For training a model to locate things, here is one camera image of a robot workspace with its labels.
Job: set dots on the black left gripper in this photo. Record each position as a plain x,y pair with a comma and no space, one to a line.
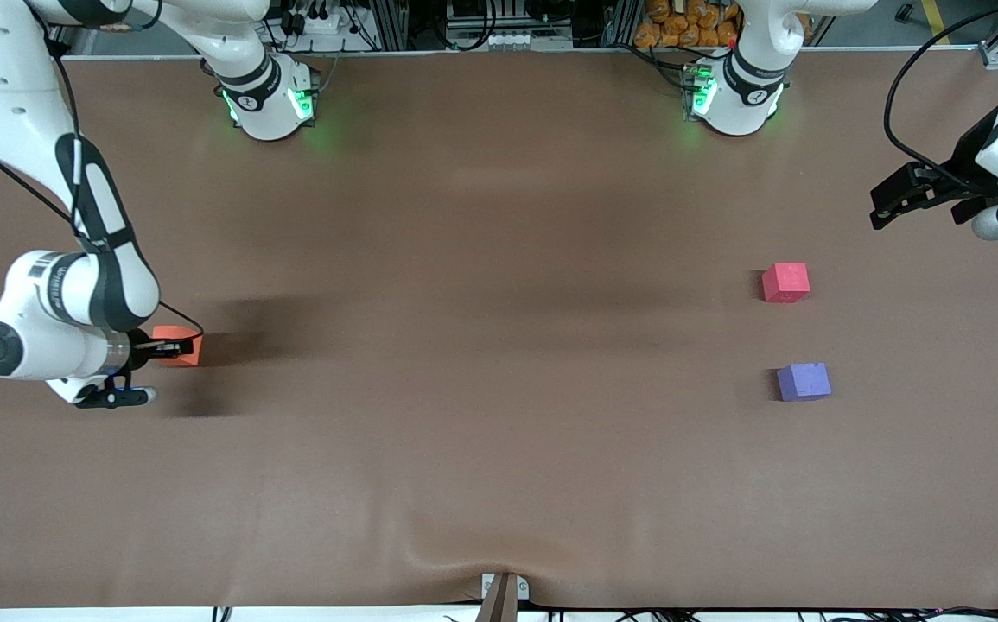
962,169

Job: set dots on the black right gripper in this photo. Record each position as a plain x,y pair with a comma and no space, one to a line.
142,348

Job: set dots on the orange foam block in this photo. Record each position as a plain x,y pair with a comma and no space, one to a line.
174,333

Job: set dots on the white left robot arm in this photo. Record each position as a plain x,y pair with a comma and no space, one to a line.
745,95

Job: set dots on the red foam block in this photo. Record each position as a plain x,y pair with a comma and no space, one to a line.
785,282

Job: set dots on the purple foam block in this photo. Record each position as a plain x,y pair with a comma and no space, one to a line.
804,382

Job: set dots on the pile of orange objects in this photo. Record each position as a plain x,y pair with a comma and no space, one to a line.
680,26

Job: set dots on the brown table mat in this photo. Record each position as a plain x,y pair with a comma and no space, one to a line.
498,432

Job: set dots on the white power strip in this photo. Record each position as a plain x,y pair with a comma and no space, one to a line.
317,24

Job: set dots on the white terminal strip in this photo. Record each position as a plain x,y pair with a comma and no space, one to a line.
516,40

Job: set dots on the aluminium frame post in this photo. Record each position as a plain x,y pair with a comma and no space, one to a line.
624,22
390,26

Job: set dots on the metal camera pole bracket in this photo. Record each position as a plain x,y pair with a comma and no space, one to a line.
503,600

